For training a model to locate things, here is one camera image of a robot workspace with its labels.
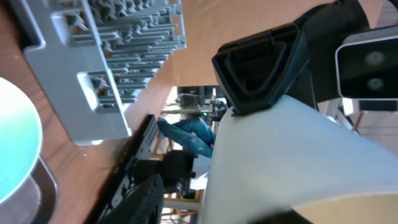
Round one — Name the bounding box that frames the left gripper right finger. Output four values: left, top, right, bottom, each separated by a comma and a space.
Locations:
250, 210, 313, 224

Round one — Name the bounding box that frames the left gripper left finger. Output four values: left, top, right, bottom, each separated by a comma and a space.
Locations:
99, 174, 164, 224

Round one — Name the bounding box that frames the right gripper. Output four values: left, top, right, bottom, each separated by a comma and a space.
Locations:
211, 0, 369, 116

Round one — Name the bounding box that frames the white bowl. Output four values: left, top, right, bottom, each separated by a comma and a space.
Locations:
199, 96, 397, 224

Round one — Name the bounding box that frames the blue bowl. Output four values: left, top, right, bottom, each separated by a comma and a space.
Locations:
1, 78, 43, 202

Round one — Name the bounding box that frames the grey dishwasher rack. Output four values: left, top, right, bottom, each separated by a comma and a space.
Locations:
11, 0, 187, 146

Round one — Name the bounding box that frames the person in blue jeans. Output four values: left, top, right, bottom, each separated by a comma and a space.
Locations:
157, 117, 216, 158

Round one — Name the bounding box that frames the brown serving tray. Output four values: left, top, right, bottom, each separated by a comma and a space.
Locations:
1, 157, 58, 224

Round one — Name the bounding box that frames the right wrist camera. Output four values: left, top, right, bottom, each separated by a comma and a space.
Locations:
335, 26, 397, 112

